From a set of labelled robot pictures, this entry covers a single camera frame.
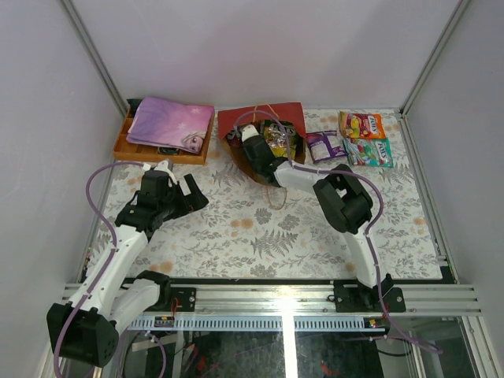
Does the left aluminium frame post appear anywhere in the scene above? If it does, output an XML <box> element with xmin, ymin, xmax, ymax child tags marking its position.
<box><xmin>58</xmin><ymin>0</ymin><xmax>128</xmax><ymax>116</ymax></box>

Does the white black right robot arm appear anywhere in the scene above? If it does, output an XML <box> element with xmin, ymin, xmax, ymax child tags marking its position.
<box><xmin>242</xmin><ymin>135</ymin><xmax>406</xmax><ymax>313</ymax></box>

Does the red brown paper bag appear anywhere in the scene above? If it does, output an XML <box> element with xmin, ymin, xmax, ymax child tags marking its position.
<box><xmin>217</xmin><ymin>102</ymin><xmax>306</xmax><ymax>187</ymax></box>

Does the teal Fox's mint candy bag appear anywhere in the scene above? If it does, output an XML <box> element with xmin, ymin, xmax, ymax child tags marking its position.
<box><xmin>343</xmin><ymin>138</ymin><xmax>394</xmax><ymax>168</ymax></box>

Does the pink purple folded cloth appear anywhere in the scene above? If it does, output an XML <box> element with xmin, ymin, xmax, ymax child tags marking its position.
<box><xmin>126</xmin><ymin>97</ymin><xmax>214</xmax><ymax>154</ymax></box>

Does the wooden tray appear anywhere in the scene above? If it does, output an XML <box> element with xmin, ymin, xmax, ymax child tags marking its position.
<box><xmin>113</xmin><ymin>106</ymin><xmax>216</xmax><ymax>165</ymax></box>

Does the orange Fox's fruits candy bag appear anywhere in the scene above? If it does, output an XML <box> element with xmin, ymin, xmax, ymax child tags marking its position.
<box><xmin>339</xmin><ymin>111</ymin><xmax>386</xmax><ymax>139</ymax></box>

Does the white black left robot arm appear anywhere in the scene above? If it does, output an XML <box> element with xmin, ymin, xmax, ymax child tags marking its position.
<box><xmin>46</xmin><ymin>169</ymin><xmax>209</xmax><ymax>367</ymax></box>

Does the aluminium front rail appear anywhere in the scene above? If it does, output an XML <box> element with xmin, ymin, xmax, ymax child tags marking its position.
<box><xmin>171</xmin><ymin>280</ymin><xmax>483</xmax><ymax>317</ymax></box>

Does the aluminium frame post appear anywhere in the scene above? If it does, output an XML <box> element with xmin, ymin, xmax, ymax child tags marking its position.
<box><xmin>58</xmin><ymin>0</ymin><xmax>128</xmax><ymax>116</ymax></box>
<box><xmin>399</xmin><ymin>0</ymin><xmax>473</xmax><ymax>117</ymax></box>

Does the purple candy bag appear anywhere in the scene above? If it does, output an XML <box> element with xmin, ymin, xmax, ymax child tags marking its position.
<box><xmin>306</xmin><ymin>130</ymin><xmax>347</xmax><ymax>164</ymax></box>

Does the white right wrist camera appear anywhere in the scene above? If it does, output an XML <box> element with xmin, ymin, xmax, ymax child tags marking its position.
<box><xmin>237</xmin><ymin>124</ymin><xmax>259</xmax><ymax>143</ymax></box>

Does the green yellow candy bag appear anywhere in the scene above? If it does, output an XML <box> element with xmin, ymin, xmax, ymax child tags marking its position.
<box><xmin>260</xmin><ymin>120</ymin><xmax>298</xmax><ymax>158</ymax></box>

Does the right aluminium frame post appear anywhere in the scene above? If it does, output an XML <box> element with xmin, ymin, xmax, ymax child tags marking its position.
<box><xmin>399</xmin><ymin>0</ymin><xmax>473</xmax><ymax>117</ymax></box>

